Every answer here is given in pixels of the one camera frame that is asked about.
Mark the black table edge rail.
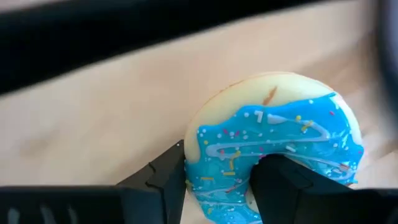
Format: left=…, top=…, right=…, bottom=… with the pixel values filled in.
left=0, top=0, right=321, bottom=96

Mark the dark blurred upright post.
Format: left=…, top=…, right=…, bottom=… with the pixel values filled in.
left=376, top=0, right=398, bottom=122

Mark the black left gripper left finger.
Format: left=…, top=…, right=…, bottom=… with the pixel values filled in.
left=116, top=139, right=187, bottom=224

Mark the light blue iced donut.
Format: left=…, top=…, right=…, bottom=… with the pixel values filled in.
left=183, top=72, right=364, bottom=224

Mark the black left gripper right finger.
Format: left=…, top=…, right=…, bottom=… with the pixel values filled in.
left=250, top=154, right=354, bottom=224

